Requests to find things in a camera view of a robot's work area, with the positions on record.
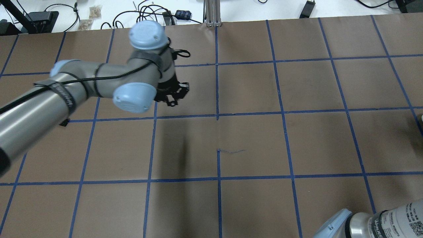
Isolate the bag of small parts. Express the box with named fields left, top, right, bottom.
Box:
left=89, top=5, right=102, bottom=20

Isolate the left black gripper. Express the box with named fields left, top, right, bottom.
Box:
left=154, top=77, right=190, bottom=107

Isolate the black device on table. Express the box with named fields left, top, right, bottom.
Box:
left=25, top=11, right=59, bottom=34

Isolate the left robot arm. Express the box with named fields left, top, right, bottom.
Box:
left=0, top=20, right=191, bottom=175

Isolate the black power adapter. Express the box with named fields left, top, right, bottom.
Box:
left=299, top=0, right=316, bottom=19

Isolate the aluminium frame post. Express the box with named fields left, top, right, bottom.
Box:
left=203, top=0, right=222, bottom=27

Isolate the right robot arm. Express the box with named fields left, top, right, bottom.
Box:
left=313, top=199, right=423, bottom=238

